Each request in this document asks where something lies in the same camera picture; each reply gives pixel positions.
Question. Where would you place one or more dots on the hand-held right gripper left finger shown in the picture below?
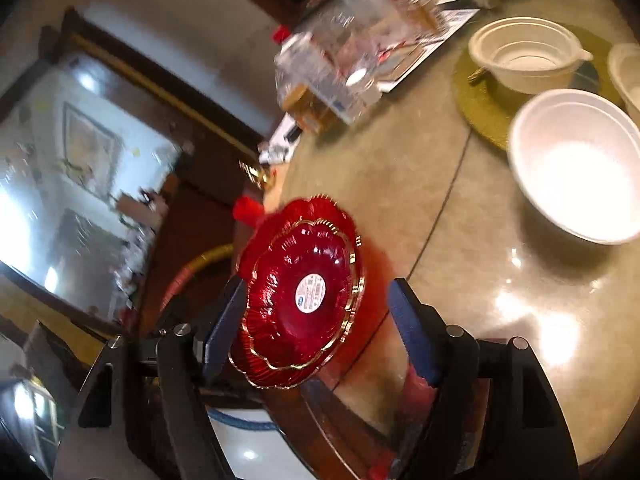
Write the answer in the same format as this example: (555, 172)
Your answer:
(226, 317)

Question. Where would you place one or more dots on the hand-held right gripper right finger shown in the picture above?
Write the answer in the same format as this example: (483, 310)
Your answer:
(415, 332)

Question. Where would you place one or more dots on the small red glass plate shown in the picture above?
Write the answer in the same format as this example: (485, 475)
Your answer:
(300, 320)

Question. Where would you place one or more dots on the large red glass plate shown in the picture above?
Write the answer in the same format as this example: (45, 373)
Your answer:
(295, 207)

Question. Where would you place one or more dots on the white foam bowl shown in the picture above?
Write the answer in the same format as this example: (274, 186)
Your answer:
(575, 165)

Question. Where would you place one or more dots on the cream ribbed plastic bowl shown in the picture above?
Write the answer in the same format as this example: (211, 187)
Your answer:
(525, 55)

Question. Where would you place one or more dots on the red hoop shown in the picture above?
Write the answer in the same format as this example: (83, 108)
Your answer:
(200, 267)

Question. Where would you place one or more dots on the small red cap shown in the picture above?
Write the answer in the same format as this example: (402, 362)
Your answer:
(247, 210)

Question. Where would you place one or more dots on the peanut butter jar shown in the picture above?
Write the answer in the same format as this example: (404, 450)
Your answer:
(310, 110)

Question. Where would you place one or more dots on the round gold glitter mat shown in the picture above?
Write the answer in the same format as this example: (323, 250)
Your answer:
(482, 110)

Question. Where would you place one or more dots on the wooden glass door cabinet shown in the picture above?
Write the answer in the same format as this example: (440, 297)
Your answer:
(150, 80)

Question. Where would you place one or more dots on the gold pen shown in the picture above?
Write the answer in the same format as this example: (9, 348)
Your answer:
(477, 75)

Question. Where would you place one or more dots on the white lotion bottle red cap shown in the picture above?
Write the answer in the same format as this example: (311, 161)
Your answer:
(310, 65)

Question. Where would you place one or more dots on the printed paper placemat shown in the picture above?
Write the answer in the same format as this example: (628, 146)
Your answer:
(440, 25)

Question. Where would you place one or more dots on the clear glass pitcher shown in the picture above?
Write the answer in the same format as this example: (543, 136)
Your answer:
(360, 15)

